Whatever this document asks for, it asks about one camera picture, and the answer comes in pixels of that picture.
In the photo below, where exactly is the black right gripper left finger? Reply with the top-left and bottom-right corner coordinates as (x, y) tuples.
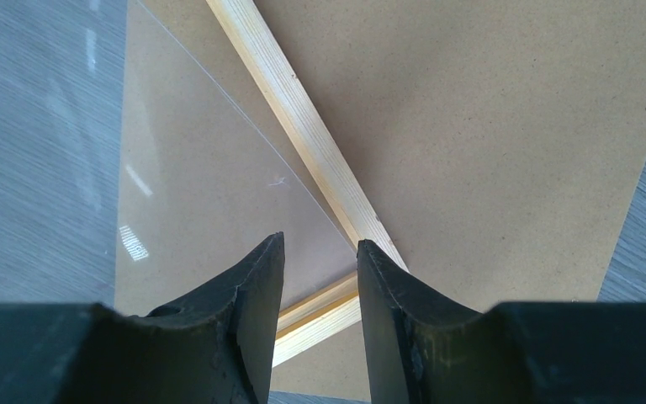
(0, 232), (285, 403)

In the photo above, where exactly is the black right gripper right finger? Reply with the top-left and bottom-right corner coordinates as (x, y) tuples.
(357, 240), (646, 403)

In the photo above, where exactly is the orange wooden picture frame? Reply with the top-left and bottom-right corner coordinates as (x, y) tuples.
(208, 1), (406, 366)

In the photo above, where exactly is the clear acrylic sheet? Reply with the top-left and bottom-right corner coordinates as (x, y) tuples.
(0, 1), (355, 315)

